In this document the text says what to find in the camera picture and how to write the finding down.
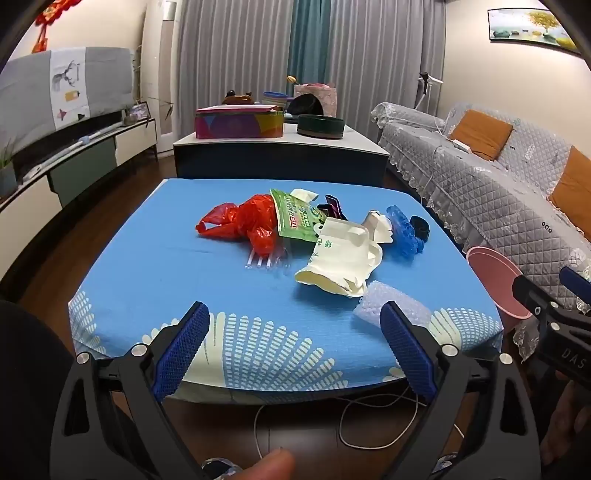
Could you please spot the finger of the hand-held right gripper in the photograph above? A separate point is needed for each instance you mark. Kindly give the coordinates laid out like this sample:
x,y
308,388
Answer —
x,y
575,284
531,293

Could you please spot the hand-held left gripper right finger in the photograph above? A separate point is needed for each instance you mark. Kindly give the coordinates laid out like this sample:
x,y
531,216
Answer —
x,y
406,346

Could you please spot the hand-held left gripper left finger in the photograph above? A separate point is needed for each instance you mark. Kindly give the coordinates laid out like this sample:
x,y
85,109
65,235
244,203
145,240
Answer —
x,y
184,346

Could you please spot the pink plastic bin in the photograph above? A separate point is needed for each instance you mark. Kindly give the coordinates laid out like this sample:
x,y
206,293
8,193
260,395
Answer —
x,y
494,286

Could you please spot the white bubble wrap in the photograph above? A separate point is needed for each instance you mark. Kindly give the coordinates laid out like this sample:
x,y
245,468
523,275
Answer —
x,y
371,307

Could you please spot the blue plastic shoe cover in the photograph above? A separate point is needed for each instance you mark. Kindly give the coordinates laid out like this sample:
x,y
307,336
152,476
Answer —
x,y
404,240

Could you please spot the large crushed paper cup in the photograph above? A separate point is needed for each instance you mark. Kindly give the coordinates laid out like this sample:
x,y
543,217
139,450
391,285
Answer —
x,y
337,263

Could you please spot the clear plastic fork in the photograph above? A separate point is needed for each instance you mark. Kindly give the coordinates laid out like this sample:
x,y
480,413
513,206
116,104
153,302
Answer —
x,y
268,262

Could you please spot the small black wrapper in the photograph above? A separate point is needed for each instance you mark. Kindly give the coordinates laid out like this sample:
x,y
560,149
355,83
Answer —
x,y
420,227

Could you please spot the torn white paper cup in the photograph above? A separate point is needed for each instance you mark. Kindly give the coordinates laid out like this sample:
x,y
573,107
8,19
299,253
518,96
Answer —
x,y
381,226

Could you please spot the red plastic bag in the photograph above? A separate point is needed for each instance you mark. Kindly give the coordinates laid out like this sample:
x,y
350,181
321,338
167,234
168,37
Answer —
x,y
235,219

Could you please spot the dark purple packet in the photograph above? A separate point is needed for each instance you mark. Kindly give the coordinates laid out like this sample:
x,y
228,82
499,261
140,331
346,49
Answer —
x,y
333,206

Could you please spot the green snack packet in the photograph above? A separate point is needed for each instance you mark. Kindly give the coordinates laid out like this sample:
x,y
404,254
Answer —
x,y
295,217

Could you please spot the cream paper scrap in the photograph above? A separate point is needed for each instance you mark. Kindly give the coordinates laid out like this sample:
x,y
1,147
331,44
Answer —
x,y
304,194

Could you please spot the person's right hand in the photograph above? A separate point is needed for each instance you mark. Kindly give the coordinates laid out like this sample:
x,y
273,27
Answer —
x,y
565,424

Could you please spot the person's left hand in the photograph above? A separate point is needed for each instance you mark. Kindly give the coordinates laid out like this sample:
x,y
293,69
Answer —
x,y
270,467

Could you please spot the blue patterned tablecloth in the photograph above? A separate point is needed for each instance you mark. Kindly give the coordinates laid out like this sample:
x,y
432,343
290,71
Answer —
x,y
161,258

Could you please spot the orange cushion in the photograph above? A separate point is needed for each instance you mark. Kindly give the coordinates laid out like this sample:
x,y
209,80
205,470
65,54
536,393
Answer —
x,y
482,134
575,189

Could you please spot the grey quilted sofa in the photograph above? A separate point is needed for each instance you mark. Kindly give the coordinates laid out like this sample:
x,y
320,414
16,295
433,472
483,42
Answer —
x,y
485,184

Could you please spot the small white box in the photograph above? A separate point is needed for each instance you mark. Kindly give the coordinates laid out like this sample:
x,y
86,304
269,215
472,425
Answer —
x,y
461,146

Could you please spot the person's dark trouser leg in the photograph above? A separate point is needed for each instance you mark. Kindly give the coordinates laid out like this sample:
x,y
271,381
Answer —
x,y
27,392

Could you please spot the white-top coffee table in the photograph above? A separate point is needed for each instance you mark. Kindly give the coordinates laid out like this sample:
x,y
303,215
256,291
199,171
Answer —
x,y
277,157

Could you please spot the white and green cabinet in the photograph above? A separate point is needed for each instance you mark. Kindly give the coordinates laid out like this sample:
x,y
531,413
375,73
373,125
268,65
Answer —
x,y
134,138

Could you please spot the colourful rectangular tin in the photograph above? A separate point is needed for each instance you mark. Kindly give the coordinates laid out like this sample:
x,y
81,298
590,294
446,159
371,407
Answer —
x,y
240,124

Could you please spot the white floor stand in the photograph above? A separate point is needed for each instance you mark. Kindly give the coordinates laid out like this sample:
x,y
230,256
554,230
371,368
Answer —
x,y
427,83

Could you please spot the dark green round tin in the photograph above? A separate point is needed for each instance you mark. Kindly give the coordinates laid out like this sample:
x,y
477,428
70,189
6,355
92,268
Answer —
x,y
321,127

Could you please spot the brown teapot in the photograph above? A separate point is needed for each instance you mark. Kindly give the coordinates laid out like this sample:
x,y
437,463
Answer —
x,y
236,98

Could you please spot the black hat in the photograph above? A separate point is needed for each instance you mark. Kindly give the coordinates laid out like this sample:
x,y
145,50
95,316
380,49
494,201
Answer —
x,y
304,105

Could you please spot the stack of coloured bowls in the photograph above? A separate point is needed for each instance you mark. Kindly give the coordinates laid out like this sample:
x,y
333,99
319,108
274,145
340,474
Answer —
x,y
274,99

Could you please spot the white standing air conditioner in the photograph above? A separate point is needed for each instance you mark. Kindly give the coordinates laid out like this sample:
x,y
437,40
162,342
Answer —
x,y
167,69

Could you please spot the grey curtain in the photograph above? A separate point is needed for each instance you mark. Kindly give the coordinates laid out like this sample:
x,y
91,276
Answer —
x,y
383,50
231,50

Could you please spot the television with grey cover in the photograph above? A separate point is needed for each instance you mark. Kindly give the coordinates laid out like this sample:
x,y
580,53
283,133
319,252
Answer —
x,y
27,92

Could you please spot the teal curtain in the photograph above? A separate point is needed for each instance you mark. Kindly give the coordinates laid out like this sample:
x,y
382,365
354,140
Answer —
x,y
310,37

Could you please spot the small photo frame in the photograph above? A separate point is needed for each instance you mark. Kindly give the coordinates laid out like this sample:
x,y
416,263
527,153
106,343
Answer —
x,y
139,110

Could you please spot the framed wall painting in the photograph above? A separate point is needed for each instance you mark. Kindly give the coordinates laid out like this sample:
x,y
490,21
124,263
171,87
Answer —
x,y
531,28

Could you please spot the red knot wall ornament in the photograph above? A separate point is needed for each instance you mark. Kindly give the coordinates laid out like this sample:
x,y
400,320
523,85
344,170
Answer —
x,y
46,18

